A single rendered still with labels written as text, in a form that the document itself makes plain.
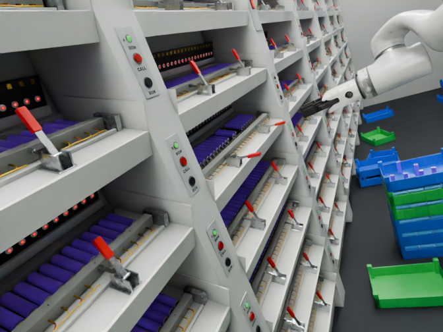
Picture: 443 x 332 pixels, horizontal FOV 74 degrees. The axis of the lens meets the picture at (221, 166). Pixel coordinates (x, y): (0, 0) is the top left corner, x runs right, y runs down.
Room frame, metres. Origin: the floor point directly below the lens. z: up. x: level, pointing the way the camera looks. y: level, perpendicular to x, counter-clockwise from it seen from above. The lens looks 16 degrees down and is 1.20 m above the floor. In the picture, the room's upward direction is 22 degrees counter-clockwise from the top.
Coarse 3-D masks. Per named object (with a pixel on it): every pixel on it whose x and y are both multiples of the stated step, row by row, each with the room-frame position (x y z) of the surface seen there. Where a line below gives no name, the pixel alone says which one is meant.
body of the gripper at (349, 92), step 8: (352, 80) 0.82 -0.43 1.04; (336, 88) 0.84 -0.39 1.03; (344, 88) 0.80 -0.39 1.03; (352, 88) 0.78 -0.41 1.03; (360, 88) 0.78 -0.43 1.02; (328, 96) 0.82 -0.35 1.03; (336, 96) 0.80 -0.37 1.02; (344, 96) 0.79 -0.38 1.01; (352, 96) 0.79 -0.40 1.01; (360, 96) 0.78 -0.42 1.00; (336, 104) 0.81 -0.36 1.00; (344, 104) 0.80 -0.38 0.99; (328, 112) 0.82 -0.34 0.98
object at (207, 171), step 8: (256, 120) 1.04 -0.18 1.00; (264, 120) 1.07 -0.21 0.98; (248, 128) 0.96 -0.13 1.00; (256, 128) 1.01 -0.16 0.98; (240, 136) 0.90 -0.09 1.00; (248, 136) 0.93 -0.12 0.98; (232, 144) 0.84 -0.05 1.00; (240, 144) 0.87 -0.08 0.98; (224, 152) 0.79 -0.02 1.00; (232, 152) 0.82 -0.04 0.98; (216, 160) 0.75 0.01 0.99; (224, 160) 0.77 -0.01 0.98; (208, 168) 0.71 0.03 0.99; (216, 168) 0.73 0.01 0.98; (208, 176) 0.69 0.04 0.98; (216, 176) 0.69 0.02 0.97
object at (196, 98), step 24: (192, 48) 1.04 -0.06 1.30; (168, 72) 0.91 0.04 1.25; (192, 72) 0.97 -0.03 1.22; (216, 72) 0.92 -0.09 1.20; (240, 72) 0.98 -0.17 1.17; (264, 72) 1.09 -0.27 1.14; (192, 96) 0.75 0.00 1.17; (216, 96) 0.75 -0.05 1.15; (240, 96) 0.89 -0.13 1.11; (192, 120) 0.65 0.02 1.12
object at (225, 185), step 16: (240, 112) 1.19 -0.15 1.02; (256, 112) 1.14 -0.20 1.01; (272, 112) 1.12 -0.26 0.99; (208, 128) 0.99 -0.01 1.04; (272, 128) 1.01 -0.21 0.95; (256, 144) 0.89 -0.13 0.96; (256, 160) 0.85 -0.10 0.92; (224, 176) 0.71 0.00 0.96; (240, 176) 0.73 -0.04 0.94; (224, 192) 0.64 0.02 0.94
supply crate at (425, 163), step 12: (432, 156) 1.31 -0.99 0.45; (384, 168) 1.40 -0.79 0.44; (396, 168) 1.38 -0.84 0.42; (408, 168) 1.36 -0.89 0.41; (420, 168) 1.32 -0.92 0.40; (384, 180) 1.26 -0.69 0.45; (396, 180) 1.22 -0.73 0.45; (408, 180) 1.20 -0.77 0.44; (420, 180) 1.18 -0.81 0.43; (432, 180) 1.16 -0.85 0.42
